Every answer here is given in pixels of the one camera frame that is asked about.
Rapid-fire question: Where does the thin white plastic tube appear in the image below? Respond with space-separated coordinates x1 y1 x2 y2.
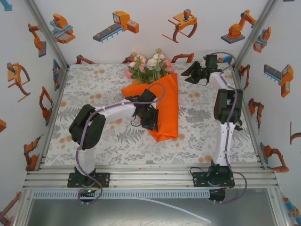
131 197 212 224

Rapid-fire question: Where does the aluminium side rail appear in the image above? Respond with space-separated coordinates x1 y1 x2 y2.
231 65 268 169
35 67 69 170

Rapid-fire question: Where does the aluminium corner post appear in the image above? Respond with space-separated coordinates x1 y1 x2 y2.
232 0 279 69
23 0 70 70

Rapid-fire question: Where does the white slotted cable duct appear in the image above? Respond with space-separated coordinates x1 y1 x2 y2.
32 190 211 200

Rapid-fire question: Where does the small black controller board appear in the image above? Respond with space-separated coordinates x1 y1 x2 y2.
208 188 226 204
78 188 99 205

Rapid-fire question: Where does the cream fake flower stem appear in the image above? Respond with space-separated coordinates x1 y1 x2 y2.
131 51 148 83
146 48 165 82

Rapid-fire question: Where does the orange wrapping paper sheet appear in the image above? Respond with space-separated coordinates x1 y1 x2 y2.
121 73 179 143

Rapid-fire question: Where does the aluminium frame rail with slots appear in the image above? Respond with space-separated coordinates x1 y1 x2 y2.
22 164 279 191

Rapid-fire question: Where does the grey floral tablecloth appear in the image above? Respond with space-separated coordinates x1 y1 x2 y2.
44 62 261 167

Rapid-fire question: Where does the grey metal base panel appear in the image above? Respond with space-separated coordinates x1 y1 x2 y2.
24 199 277 226

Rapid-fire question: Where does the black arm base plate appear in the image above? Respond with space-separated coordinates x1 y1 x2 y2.
67 172 111 188
192 171 236 188

